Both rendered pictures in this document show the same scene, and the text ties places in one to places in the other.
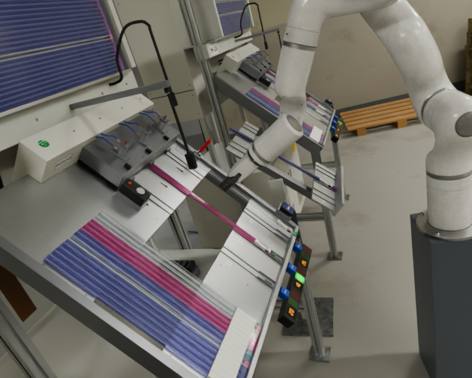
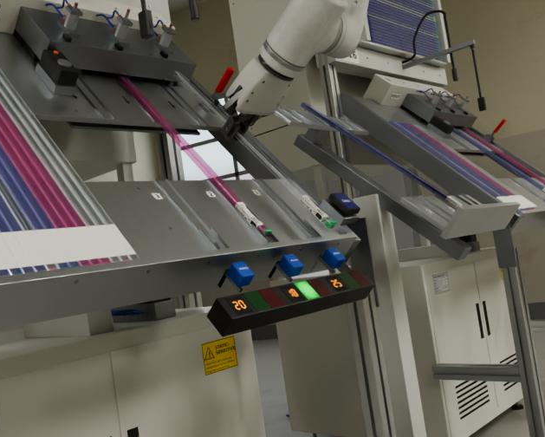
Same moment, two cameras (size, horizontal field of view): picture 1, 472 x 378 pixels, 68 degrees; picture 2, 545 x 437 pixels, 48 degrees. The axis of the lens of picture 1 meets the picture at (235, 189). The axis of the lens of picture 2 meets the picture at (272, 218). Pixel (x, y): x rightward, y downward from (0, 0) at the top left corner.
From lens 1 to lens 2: 79 cm
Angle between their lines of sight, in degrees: 32
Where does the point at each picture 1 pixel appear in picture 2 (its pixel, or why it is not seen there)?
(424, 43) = not seen: outside the picture
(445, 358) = not seen: outside the picture
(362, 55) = not seen: outside the picture
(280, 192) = (372, 221)
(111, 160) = (48, 27)
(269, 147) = (283, 27)
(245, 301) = (141, 236)
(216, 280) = (111, 193)
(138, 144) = (109, 39)
